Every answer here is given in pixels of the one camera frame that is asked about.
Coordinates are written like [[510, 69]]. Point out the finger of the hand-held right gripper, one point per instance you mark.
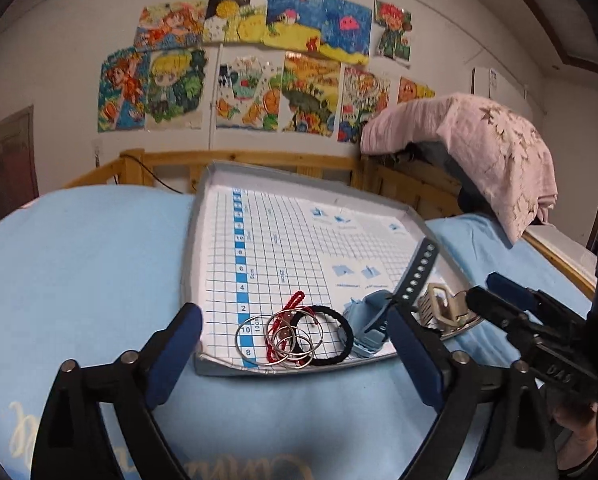
[[494, 310], [524, 295]]

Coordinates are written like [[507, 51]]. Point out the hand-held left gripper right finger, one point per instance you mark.
[[414, 360]]

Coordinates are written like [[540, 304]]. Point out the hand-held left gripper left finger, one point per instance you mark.
[[171, 355]]

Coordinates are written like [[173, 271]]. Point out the beige hair claw clip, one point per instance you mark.
[[441, 305]]

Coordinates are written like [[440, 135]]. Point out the silver bangle rings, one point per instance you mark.
[[237, 337]]

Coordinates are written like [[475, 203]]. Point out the grey cardboard tray with grid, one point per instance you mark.
[[279, 240]]

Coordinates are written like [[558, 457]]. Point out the person's right hand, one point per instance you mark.
[[576, 435]]

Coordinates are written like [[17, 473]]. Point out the light blue printed bedsheet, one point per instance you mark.
[[79, 260]]

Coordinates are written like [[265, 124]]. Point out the grey cloth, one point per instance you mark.
[[449, 165]]

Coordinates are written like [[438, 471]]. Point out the pink floral blanket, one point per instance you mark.
[[479, 135]]

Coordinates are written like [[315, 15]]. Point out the white air conditioner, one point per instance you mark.
[[499, 85]]

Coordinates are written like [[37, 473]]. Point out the brown wooden door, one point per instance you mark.
[[9, 170]]

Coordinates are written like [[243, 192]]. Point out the wooden bed frame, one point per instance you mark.
[[304, 161]]

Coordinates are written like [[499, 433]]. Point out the group of colourful wall drawings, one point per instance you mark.
[[299, 25]]

